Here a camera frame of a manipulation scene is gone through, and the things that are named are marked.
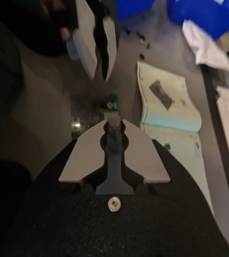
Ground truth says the blue plastic bin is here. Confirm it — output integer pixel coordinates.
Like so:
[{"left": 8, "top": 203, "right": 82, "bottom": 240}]
[
  {"left": 114, "top": 0, "right": 161, "bottom": 21},
  {"left": 168, "top": 0, "right": 229, "bottom": 41}
]

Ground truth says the open instruction booklet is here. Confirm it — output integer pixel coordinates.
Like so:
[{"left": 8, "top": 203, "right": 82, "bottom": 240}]
[{"left": 137, "top": 61, "right": 215, "bottom": 218}]

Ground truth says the person's left hand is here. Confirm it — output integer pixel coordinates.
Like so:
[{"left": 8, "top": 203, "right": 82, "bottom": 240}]
[{"left": 59, "top": 26, "right": 72, "bottom": 41}]

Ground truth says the grey desk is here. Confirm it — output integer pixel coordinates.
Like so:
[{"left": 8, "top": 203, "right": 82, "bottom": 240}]
[{"left": 12, "top": 0, "right": 229, "bottom": 243}]

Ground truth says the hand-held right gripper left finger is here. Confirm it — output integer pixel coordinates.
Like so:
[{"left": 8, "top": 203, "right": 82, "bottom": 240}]
[{"left": 58, "top": 120, "right": 109, "bottom": 183}]

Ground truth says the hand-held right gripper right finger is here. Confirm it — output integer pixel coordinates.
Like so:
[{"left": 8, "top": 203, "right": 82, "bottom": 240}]
[{"left": 121, "top": 120, "right": 171, "bottom": 184}]

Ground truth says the grey toy brick build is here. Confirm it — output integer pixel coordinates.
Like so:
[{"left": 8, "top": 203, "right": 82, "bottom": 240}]
[{"left": 70, "top": 93, "right": 121, "bottom": 141}]

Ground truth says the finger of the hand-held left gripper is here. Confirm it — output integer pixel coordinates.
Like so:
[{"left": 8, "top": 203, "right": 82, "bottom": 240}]
[
  {"left": 102, "top": 16, "right": 118, "bottom": 83},
  {"left": 66, "top": 0, "right": 98, "bottom": 81}
]

